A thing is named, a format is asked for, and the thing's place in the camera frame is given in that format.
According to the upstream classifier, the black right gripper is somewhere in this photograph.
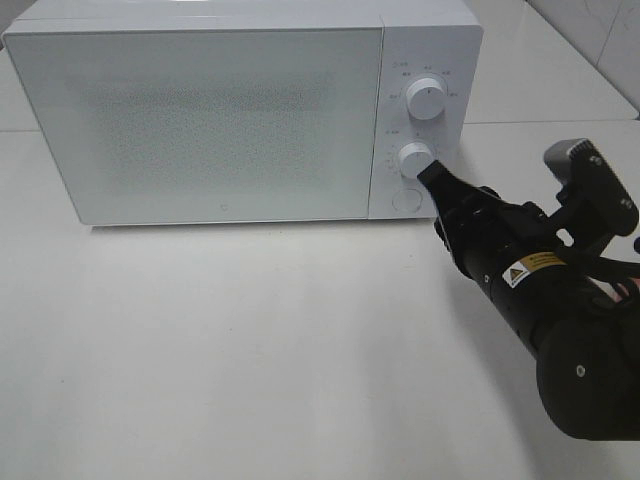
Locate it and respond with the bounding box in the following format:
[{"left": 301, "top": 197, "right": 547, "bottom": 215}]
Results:
[{"left": 417, "top": 160, "right": 568, "bottom": 290}]

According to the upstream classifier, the round white door button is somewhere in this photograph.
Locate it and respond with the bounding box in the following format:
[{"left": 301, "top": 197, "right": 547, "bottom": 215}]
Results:
[{"left": 392, "top": 189, "right": 423, "bottom": 214}]

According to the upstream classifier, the white microwave knob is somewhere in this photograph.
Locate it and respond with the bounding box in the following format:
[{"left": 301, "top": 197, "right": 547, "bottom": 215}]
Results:
[
  {"left": 398, "top": 142, "right": 435, "bottom": 179},
  {"left": 405, "top": 76, "right": 447, "bottom": 121}
]

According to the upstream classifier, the white microwave door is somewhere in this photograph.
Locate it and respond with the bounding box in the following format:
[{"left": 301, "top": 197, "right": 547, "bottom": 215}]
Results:
[{"left": 7, "top": 29, "right": 382, "bottom": 226}]

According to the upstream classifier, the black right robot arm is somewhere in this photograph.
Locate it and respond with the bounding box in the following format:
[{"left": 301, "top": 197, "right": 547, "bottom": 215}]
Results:
[{"left": 419, "top": 160, "right": 639, "bottom": 441}]

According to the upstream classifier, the white microwave oven body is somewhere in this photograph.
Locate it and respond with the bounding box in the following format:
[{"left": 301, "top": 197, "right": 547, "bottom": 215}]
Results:
[{"left": 2, "top": 1, "right": 483, "bottom": 224}]

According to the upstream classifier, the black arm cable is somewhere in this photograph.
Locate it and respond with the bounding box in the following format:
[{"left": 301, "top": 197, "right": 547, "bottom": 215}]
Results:
[{"left": 554, "top": 234, "right": 640, "bottom": 301}]

